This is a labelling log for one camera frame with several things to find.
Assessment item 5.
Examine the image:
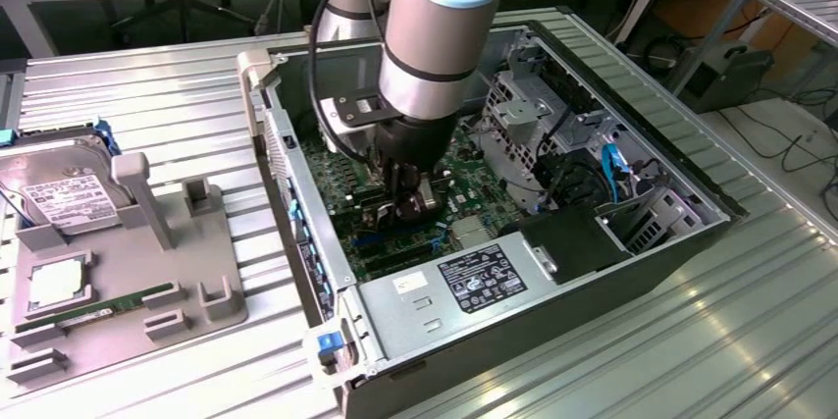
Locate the black graphics card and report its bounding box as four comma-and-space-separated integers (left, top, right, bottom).
353, 176, 461, 237

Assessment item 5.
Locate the black power wire bundle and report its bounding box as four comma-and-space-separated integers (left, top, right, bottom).
531, 147, 605, 210

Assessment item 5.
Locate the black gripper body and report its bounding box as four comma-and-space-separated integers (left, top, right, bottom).
373, 113, 463, 180

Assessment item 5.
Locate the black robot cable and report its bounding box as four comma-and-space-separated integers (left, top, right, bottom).
307, 0, 355, 151

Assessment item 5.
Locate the thin disk wire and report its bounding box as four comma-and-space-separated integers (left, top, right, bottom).
0, 185, 32, 232

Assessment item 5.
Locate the silver CPU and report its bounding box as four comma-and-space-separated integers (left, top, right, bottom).
28, 261, 91, 305

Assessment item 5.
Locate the grey parts rack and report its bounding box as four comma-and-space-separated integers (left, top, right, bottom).
3, 152, 247, 395

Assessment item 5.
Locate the black air shroud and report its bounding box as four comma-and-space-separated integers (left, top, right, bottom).
501, 205, 636, 287

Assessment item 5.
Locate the black box with handle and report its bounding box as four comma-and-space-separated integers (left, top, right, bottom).
685, 44, 776, 115

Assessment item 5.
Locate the silver chipset heatsink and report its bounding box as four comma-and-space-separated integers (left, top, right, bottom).
450, 217, 494, 249

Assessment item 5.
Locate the black open PC case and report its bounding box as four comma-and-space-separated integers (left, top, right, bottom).
237, 6, 749, 419

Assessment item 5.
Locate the green motherboard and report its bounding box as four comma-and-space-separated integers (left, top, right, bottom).
298, 112, 519, 283

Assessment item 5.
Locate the blue data wire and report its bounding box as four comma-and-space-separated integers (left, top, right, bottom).
597, 142, 636, 205

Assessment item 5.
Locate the blue expansion slot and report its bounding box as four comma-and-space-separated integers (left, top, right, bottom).
351, 231, 398, 249

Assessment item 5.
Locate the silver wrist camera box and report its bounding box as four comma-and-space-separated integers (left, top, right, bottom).
318, 93, 398, 162

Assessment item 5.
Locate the green RAM stick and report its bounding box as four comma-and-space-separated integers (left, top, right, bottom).
14, 288, 182, 335

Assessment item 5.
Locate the grey metal disk bay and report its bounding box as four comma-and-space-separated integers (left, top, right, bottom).
479, 69, 579, 209

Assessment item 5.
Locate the silver hard disk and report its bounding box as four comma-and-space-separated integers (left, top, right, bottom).
0, 136, 126, 237

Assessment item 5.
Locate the black expansion slot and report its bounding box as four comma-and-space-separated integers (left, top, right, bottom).
358, 241, 439, 277

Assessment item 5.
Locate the black chair base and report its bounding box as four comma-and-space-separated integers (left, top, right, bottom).
108, 0, 258, 41

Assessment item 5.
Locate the blue hard disk bracket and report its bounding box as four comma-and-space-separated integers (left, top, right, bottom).
0, 114, 127, 160

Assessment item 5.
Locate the grey power supply unit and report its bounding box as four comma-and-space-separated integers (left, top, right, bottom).
357, 232, 566, 362

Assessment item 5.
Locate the black coiled cable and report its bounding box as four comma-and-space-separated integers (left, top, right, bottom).
644, 34, 688, 73

